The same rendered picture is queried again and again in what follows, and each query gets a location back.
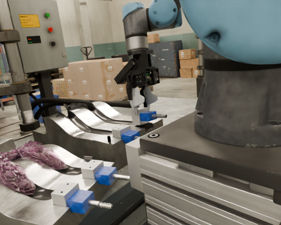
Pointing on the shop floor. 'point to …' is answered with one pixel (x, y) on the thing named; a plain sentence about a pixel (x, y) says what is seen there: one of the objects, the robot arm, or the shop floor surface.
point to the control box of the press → (39, 43)
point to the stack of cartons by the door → (188, 64)
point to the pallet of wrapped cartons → (95, 80)
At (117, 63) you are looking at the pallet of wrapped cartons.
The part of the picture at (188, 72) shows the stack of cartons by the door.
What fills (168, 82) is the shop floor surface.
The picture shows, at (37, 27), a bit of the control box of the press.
